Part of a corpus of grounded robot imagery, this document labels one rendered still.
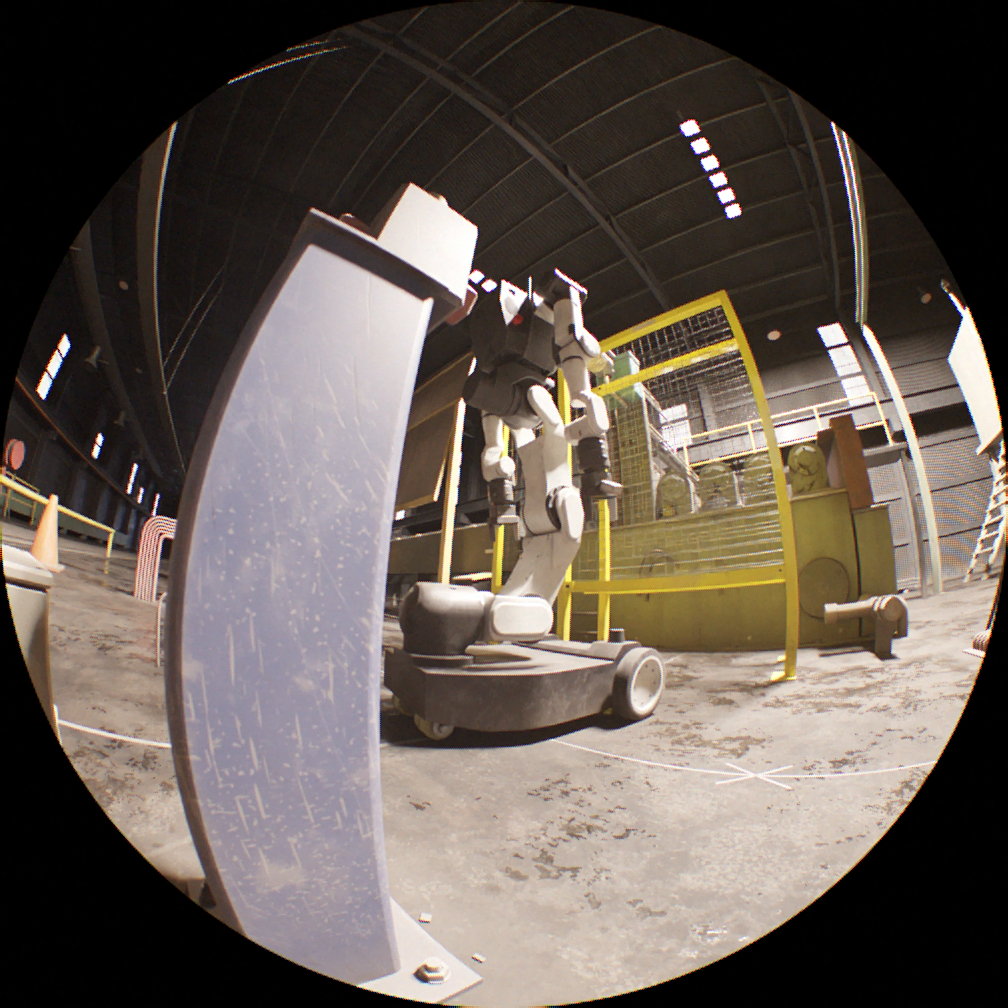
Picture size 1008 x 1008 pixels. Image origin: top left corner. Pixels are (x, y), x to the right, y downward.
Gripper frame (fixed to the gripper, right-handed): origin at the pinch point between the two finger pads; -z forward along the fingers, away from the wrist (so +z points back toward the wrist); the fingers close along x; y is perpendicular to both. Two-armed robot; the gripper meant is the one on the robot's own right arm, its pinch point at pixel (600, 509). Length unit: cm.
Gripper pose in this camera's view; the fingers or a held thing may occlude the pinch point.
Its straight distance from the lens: 95.2
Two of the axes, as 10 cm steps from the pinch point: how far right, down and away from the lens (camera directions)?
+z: -1.2, -9.8, 1.6
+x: 8.1, 0.0, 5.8
